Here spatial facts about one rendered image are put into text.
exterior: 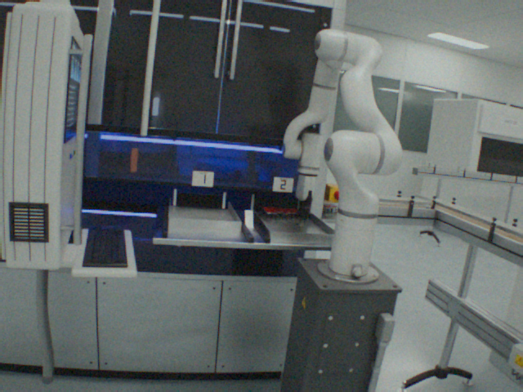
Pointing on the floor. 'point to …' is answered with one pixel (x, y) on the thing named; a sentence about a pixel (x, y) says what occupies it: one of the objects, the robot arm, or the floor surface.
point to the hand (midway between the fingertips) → (303, 211)
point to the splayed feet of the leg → (437, 376)
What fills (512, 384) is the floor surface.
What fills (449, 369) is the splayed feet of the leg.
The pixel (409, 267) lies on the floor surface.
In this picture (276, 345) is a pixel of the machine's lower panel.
